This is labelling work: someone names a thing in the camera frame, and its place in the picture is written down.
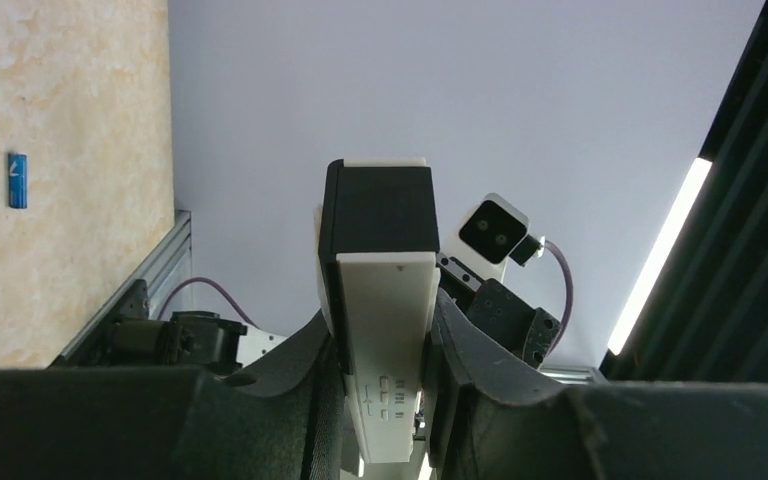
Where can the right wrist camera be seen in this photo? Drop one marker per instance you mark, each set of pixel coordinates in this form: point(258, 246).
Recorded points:
point(490, 235)

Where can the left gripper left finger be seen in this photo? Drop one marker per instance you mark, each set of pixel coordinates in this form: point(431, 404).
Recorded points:
point(279, 418)

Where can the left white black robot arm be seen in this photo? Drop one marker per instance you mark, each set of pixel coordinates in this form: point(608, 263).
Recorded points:
point(185, 338)

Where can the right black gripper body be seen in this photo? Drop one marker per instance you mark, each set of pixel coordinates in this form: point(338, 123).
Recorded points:
point(527, 332)

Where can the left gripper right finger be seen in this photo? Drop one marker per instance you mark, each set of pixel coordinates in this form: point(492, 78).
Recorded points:
point(494, 417)

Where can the white remote control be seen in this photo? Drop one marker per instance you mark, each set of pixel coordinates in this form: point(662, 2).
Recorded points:
point(377, 245)

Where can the blue battery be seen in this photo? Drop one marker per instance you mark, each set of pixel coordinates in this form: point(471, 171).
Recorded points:
point(17, 177)

